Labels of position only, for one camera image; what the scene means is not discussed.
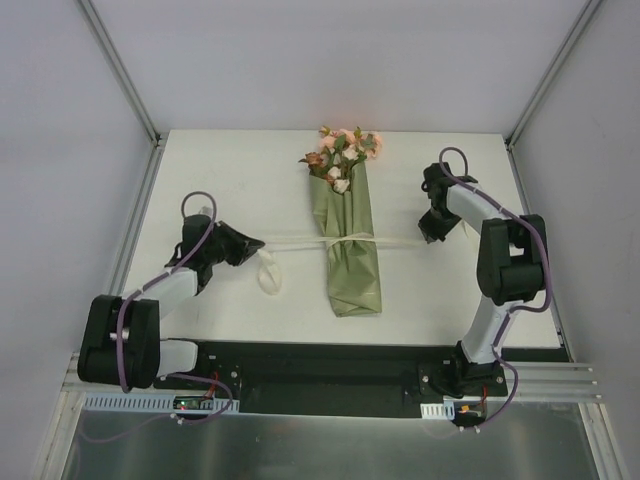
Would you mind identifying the cream ribbon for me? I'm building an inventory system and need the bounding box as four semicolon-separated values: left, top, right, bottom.
254;232;431;297

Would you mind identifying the green and orange wrapping paper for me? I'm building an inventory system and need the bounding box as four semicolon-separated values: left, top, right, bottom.
310;164;382;317

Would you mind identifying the pink rose flower branch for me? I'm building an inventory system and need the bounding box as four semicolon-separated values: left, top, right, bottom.
318;126;382;164

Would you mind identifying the cream rose flower branch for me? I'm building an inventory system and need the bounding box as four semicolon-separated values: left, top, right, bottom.
323;148;362;194

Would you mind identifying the brown rose flower branch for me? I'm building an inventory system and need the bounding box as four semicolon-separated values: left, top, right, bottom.
299;152;330;177

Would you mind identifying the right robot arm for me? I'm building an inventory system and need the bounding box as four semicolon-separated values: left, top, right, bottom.
418;164;546;398

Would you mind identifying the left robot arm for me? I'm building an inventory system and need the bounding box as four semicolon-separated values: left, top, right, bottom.
77;214;265;392

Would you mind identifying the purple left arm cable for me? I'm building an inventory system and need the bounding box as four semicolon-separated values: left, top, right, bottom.
79;191;236;428

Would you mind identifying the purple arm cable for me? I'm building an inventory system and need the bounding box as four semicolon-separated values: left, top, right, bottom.
429;146;554;434
79;191;236;428

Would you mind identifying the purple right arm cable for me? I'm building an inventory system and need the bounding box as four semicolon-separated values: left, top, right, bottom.
429;146;554;434

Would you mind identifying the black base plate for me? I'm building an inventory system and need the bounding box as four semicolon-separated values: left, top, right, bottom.
152;341;509;415

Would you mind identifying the right white cable duct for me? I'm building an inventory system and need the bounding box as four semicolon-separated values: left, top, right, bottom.
419;400;486;421

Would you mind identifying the white cable duct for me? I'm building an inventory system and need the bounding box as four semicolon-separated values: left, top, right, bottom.
419;400;486;421
83;393;240;415

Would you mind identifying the aluminium front rail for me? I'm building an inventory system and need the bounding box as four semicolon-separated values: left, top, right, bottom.
61;354;605;403

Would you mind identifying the left white cable duct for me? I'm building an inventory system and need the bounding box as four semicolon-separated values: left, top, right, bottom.
83;393;240;415

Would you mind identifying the left aluminium frame post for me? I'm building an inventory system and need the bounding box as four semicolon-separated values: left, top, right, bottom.
74;0;162;147

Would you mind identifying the aluminium frame post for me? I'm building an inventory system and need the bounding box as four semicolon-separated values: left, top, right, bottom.
74;0;162;147
505;0;606;152

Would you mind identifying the right aluminium frame post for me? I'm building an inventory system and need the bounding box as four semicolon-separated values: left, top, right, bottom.
505;0;606;152

